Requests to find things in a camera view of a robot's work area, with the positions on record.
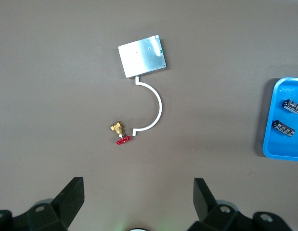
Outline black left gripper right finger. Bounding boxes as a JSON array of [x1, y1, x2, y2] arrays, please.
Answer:
[[188, 177, 294, 231]]

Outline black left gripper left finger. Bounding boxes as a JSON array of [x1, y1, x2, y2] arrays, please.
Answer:
[[0, 177, 85, 231]]

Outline dark brown cylindrical capacitor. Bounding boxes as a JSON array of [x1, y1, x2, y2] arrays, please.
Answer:
[[282, 98, 298, 115], [271, 120, 296, 137]]

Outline blue plastic tray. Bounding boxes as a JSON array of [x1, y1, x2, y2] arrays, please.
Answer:
[[262, 77, 298, 161]]

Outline white semicircular pipe clamp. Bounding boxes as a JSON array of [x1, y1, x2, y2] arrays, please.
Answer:
[[132, 76, 163, 137]]

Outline silver metal plate box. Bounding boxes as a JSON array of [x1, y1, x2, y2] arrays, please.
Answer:
[[117, 35, 168, 78]]

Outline brass valve with red handle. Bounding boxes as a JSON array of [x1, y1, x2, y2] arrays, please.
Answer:
[[110, 121, 131, 145]]

